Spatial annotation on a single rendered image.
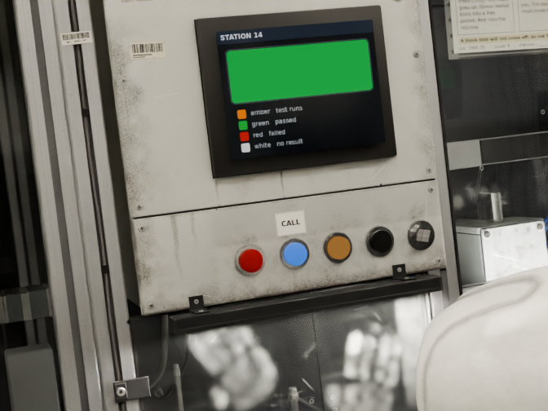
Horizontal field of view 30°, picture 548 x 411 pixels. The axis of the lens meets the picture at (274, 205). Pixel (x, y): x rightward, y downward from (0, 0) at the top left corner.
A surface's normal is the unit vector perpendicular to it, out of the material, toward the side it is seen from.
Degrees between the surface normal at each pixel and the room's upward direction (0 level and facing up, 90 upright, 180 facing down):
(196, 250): 90
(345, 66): 90
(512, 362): 69
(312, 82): 90
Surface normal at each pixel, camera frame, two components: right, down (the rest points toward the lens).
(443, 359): -0.80, -0.31
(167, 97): 0.29, 0.02
